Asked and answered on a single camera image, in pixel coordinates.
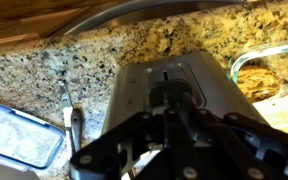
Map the small metal black utensil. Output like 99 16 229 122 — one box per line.
57 80 84 158

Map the brown bread slice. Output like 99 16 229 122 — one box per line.
237 65 282 104

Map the glass bowl rim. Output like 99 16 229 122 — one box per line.
55 0 248 38

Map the stainless steel two-slot toaster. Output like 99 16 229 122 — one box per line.
100 50 270 148

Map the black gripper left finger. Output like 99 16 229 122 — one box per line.
68 83 198 180

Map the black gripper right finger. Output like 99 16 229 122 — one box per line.
175 83 288 180

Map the blue-rimmed clear plastic container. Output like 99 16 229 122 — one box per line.
0 104 67 173

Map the wooden cabinet drawer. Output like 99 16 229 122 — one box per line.
0 0 128 51

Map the clear glass bowl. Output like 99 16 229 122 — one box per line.
228 39 288 129

